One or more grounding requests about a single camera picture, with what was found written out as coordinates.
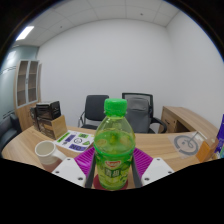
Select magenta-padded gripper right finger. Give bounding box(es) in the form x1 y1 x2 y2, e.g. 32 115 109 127
130 147 175 188

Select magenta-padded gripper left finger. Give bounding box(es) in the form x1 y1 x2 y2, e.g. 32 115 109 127
51 146 98 189

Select green drink bottle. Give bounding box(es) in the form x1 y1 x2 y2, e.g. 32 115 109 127
93 98 137 192

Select white and brown mug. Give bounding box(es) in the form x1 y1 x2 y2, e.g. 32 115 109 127
34 140 68 173

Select printed paper leaflet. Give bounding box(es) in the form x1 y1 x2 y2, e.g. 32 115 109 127
53 130 95 154

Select tan and black box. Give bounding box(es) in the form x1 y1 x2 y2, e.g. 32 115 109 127
37 114 69 140

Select orange cardboard box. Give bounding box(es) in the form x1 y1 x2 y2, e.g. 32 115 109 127
195 137 219 163

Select wooden side desk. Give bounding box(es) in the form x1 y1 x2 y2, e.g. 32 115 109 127
159 105 219 141

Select grey mesh office chair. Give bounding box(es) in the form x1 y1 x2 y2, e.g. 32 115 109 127
121 92 168 134

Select dark printed box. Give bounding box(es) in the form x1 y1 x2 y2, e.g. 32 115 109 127
29 106 39 132

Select black ribbed box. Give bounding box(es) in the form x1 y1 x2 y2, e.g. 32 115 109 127
35 100 62 120

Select black visitor chair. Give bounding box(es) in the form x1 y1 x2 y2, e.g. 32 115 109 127
78 94 110 130

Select black sofa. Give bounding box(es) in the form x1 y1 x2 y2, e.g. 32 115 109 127
0 113 23 153

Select purple package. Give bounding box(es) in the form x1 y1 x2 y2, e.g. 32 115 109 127
215 113 224 158

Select wooden shelf unit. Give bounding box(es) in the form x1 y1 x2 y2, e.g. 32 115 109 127
13 59 43 131

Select ceiling light panel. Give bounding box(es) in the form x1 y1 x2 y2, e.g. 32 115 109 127
15 25 35 42

